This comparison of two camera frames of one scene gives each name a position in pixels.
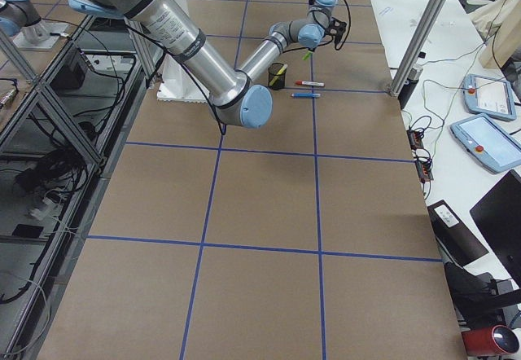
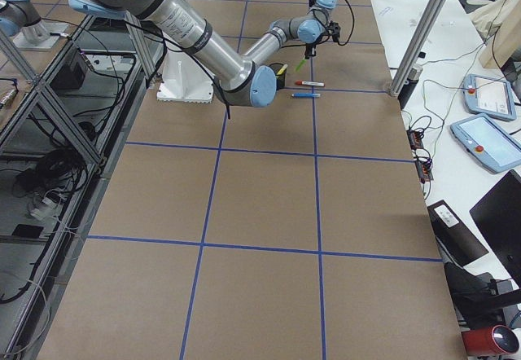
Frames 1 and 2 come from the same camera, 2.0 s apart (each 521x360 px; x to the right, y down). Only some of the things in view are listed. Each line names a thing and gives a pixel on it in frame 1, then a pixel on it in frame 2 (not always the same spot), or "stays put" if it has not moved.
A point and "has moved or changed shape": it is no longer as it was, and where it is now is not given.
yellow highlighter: [279, 72] stays put
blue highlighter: [306, 94] stays put
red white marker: [309, 83] stays put
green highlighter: [307, 55] has moved or changed shape
